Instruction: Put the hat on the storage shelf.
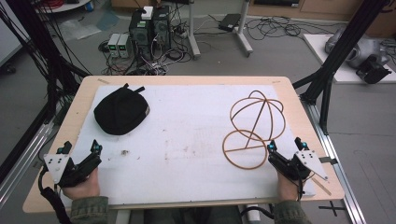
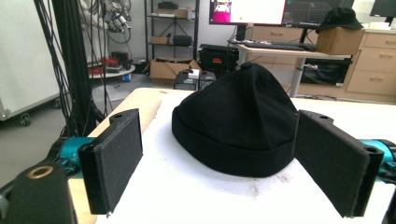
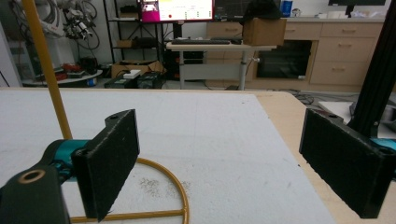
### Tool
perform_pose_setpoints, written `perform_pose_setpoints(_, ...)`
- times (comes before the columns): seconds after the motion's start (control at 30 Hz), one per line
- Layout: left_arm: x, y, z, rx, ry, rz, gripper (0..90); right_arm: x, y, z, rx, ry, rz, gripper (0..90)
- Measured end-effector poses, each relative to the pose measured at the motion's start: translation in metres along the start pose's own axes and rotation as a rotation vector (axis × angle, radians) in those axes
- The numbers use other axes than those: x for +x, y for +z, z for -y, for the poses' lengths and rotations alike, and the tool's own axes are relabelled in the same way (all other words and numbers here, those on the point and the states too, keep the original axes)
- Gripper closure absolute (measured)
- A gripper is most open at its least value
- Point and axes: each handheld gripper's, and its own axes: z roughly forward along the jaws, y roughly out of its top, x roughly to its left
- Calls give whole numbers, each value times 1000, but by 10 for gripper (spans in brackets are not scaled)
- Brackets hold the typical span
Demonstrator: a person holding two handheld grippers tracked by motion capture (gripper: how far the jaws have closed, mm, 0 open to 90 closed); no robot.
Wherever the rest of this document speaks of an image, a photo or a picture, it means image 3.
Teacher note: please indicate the white foam mat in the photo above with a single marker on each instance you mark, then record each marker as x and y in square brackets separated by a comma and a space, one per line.
[202, 140]

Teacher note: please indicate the white standing desk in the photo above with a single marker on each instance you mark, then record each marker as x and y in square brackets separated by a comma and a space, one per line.
[218, 47]

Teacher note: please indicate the black cloth bag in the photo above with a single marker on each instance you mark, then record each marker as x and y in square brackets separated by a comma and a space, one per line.
[261, 9]

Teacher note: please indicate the dark computer monitor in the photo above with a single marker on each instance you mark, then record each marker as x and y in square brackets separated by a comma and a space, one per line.
[229, 9]

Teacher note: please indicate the black keyboard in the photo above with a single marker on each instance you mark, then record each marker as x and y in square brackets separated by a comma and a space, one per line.
[200, 41]

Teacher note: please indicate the black monitor on cabinet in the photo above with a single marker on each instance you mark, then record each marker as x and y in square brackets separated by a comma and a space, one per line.
[356, 2]

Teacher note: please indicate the small white box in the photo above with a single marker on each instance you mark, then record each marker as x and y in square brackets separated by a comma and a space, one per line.
[132, 74]

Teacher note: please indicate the black equipment case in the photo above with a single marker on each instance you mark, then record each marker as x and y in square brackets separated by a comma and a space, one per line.
[149, 81]

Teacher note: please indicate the yellow metal stand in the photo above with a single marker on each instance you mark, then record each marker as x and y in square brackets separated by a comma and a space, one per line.
[46, 63]

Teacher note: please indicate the beige drawer cabinet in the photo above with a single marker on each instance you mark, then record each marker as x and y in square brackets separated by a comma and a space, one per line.
[342, 49]

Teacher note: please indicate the black built-in appliance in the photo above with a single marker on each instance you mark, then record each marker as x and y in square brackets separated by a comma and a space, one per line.
[283, 59]

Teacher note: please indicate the black shelf rack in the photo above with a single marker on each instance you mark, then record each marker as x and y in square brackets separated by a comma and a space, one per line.
[116, 31]

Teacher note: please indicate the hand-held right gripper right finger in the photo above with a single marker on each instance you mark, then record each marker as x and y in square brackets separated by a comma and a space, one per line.
[342, 161]

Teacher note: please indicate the brown cardboard box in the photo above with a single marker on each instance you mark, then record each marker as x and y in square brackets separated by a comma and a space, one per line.
[264, 32]

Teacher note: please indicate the lit computer monitor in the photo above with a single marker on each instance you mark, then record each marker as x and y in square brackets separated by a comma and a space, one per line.
[183, 9]

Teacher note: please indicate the round low platform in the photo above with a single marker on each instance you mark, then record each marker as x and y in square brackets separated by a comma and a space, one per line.
[62, 79]

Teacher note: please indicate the open cardboard box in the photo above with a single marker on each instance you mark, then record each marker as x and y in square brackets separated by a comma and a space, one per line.
[146, 67]

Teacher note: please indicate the black metal post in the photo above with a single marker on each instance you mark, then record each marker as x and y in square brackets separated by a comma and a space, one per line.
[378, 71]

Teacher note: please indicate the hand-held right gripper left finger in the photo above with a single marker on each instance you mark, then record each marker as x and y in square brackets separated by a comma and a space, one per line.
[107, 165]

